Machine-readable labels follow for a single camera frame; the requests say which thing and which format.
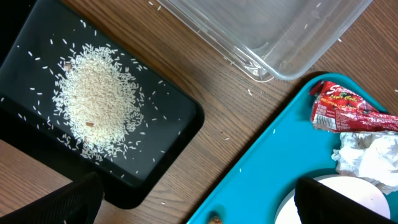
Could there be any clear plastic bin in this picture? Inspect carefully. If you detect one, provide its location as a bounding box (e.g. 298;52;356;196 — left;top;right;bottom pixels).
159;0;372;82

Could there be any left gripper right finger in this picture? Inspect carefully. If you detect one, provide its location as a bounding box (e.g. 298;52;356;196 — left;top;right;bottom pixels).
294;177;394;224

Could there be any white napkin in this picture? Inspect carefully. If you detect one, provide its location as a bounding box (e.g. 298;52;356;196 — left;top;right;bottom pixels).
331;131;397;195

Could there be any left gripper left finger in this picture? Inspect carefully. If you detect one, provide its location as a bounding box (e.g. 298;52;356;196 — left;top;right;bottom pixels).
1;172;104;224

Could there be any pink round plate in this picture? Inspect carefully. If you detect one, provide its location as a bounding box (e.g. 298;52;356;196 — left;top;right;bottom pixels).
274;175;393;224

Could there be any pile of rice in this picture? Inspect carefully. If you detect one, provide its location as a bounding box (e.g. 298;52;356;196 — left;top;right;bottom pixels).
17;20;181;175

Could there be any teal serving tray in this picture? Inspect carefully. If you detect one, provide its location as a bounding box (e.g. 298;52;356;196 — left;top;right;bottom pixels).
188;73;387;223

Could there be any brown walnut food scrap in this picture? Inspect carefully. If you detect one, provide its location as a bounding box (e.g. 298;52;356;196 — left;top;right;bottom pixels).
208;216;223;224

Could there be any red snack wrapper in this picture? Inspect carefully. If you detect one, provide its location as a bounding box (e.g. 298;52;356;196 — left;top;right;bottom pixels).
310;80;397;133

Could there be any black tray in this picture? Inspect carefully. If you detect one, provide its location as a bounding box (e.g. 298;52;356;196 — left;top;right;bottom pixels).
1;1;204;209

